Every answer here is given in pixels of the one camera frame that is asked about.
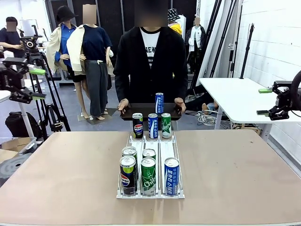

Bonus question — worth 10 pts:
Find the mannequin navy tee cream jacket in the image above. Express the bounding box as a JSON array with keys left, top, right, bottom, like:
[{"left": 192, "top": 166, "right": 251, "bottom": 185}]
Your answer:
[{"left": 66, "top": 3, "right": 115, "bottom": 121}]

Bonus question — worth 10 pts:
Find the person's right forearm black sleeve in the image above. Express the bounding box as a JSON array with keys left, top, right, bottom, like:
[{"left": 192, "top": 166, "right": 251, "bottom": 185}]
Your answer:
[{"left": 113, "top": 70, "right": 130, "bottom": 102}]

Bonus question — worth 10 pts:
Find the green Chilsung cider can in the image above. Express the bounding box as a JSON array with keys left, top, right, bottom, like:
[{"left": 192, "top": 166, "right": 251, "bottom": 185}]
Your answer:
[
  {"left": 142, "top": 148, "right": 157, "bottom": 161},
  {"left": 141, "top": 157, "right": 157, "bottom": 197},
  {"left": 160, "top": 113, "right": 172, "bottom": 139}
]

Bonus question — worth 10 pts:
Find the grey round base plate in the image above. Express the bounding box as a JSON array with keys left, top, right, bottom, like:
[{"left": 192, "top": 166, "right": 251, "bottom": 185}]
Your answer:
[{"left": 0, "top": 152, "right": 33, "bottom": 187}]

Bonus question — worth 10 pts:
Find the white coiled floor cable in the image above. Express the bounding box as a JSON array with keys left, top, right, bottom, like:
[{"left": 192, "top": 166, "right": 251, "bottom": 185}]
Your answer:
[{"left": 196, "top": 110, "right": 219, "bottom": 127}]

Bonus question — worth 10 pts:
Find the person in black jacket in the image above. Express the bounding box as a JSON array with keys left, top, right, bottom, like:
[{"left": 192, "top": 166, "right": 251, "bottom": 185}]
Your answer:
[{"left": 113, "top": 0, "right": 189, "bottom": 131}]

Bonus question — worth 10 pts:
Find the blue Pocari Sweat can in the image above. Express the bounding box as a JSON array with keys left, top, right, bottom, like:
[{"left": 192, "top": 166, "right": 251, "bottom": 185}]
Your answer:
[
  {"left": 164, "top": 157, "right": 180, "bottom": 197},
  {"left": 147, "top": 113, "right": 159, "bottom": 140},
  {"left": 155, "top": 92, "right": 164, "bottom": 114}
]

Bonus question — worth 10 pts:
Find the dark brown plastic tray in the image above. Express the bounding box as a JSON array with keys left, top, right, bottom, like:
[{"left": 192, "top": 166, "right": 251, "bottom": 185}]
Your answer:
[{"left": 119, "top": 102, "right": 184, "bottom": 122}]

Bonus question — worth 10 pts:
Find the black Pepsi can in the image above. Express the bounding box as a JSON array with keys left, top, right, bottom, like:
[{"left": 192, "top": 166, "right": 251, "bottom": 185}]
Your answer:
[
  {"left": 121, "top": 146, "right": 138, "bottom": 161},
  {"left": 119, "top": 155, "right": 138, "bottom": 196},
  {"left": 132, "top": 113, "right": 144, "bottom": 140}
]

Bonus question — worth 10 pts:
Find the person's left hand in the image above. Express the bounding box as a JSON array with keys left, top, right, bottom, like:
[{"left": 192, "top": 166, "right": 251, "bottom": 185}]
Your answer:
[{"left": 174, "top": 97, "right": 187, "bottom": 114}]

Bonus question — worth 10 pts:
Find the black stand pole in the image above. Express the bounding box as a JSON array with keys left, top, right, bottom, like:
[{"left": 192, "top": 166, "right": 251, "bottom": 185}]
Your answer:
[
  {"left": 227, "top": 4, "right": 244, "bottom": 79},
  {"left": 209, "top": 0, "right": 237, "bottom": 79}
]

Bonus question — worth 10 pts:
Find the person's left forearm black sleeve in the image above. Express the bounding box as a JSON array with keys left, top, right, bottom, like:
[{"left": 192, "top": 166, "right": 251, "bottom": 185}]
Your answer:
[{"left": 174, "top": 70, "right": 189, "bottom": 101}]

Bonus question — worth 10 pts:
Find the black light stand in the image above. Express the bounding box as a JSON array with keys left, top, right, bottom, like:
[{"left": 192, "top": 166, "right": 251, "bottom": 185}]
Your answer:
[{"left": 239, "top": 23, "right": 256, "bottom": 80}]

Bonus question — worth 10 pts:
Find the figure in white jacket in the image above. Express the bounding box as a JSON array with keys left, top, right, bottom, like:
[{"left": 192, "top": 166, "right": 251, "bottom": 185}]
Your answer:
[{"left": 188, "top": 16, "right": 207, "bottom": 74}]

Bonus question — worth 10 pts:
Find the brown box under table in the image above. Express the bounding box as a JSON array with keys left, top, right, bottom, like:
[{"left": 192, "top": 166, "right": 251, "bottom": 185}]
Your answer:
[{"left": 231, "top": 121, "right": 263, "bottom": 137}]

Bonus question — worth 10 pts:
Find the mannequin in white hoodie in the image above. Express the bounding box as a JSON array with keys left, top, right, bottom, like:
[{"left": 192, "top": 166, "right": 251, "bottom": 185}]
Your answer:
[{"left": 177, "top": 14, "right": 187, "bottom": 33}]

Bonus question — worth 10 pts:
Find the mannequin black hat blue shirt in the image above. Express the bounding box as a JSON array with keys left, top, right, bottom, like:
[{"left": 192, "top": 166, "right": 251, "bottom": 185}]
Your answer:
[{"left": 45, "top": 5, "right": 79, "bottom": 93}]

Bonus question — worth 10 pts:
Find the person in navy shirt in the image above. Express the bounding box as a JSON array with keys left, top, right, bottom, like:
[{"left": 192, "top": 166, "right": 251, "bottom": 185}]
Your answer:
[{"left": 0, "top": 16, "right": 25, "bottom": 58}]

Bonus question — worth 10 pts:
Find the mannequin yellow jacket bucket hat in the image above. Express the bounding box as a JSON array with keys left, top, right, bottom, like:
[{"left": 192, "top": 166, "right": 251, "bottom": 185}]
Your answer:
[{"left": 167, "top": 8, "right": 184, "bottom": 36}]

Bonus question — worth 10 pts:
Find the person's right hand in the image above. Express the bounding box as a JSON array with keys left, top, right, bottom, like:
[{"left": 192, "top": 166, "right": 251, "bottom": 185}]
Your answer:
[{"left": 117, "top": 98, "right": 130, "bottom": 112}]

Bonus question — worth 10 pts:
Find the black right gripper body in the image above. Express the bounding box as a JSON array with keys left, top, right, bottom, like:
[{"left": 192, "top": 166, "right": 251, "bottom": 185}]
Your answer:
[{"left": 275, "top": 86, "right": 295, "bottom": 110}]

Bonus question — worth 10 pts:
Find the black backpack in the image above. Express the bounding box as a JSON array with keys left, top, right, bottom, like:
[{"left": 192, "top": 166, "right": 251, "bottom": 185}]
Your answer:
[{"left": 5, "top": 111, "right": 43, "bottom": 139}]

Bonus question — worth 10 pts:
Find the person in black and jeans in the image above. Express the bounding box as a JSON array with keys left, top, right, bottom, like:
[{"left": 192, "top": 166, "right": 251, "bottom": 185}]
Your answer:
[{"left": 185, "top": 84, "right": 220, "bottom": 116}]

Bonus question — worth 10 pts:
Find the black video camera tripod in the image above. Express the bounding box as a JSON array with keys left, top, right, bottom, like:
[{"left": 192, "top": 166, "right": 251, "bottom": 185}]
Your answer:
[{"left": 19, "top": 24, "right": 71, "bottom": 142}]

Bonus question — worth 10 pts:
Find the white board panel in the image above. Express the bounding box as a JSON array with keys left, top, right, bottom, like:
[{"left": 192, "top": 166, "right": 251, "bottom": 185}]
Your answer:
[{"left": 19, "top": 19, "right": 39, "bottom": 36}]

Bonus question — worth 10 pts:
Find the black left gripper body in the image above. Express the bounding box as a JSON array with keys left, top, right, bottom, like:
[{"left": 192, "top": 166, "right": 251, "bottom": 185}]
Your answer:
[{"left": 0, "top": 68, "right": 24, "bottom": 95}]

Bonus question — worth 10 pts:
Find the clear acrylic can rack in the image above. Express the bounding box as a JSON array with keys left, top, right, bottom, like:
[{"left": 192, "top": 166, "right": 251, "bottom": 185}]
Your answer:
[{"left": 116, "top": 131, "right": 185, "bottom": 200}]

